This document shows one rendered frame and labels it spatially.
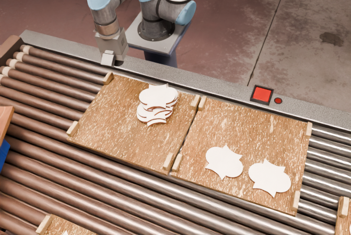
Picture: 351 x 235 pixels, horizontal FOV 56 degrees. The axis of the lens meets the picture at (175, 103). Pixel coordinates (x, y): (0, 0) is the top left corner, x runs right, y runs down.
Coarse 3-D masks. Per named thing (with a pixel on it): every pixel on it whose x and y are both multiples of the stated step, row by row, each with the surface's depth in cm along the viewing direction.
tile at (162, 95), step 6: (144, 90) 127; (150, 90) 126; (156, 90) 126; (162, 90) 126; (168, 90) 126; (144, 96) 125; (150, 96) 125; (156, 96) 124; (162, 96) 124; (168, 96) 124; (174, 96) 124; (144, 102) 123; (150, 102) 123; (156, 102) 123; (162, 102) 122; (168, 102) 122; (150, 108) 122; (162, 108) 122
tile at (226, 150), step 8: (208, 152) 114; (216, 152) 114; (224, 152) 114; (232, 152) 114; (208, 160) 112; (216, 160) 112; (224, 160) 112; (232, 160) 112; (208, 168) 111; (216, 168) 110; (224, 168) 110; (232, 168) 110; (240, 168) 110; (224, 176) 109; (232, 176) 108
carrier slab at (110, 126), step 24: (96, 96) 135; (120, 96) 134; (192, 96) 131; (96, 120) 128; (120, 120) 127; (168, 120) 125; (96, 144) 121; (120, 144) 120; (144, 144) 119; (168, 144) 119
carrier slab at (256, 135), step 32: (192, 128) 122; (224, 128) 121; (256, 128) 120; (288, 128) 119; (192, 160) 114; (256, 160) 112; (288, 160) 111; (224, 192) 107; (256, 192) 106; (288, 192) 105
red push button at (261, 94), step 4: (256, 88) 132; (260, 88) 132; (256, 92) 131; (260, 92) 130; (264, 92) 130; (268, 92) 130; (256, 96) 130; (260, 96) 129; (264, 96) 129; (268, 96) 129; (264, 100) 128
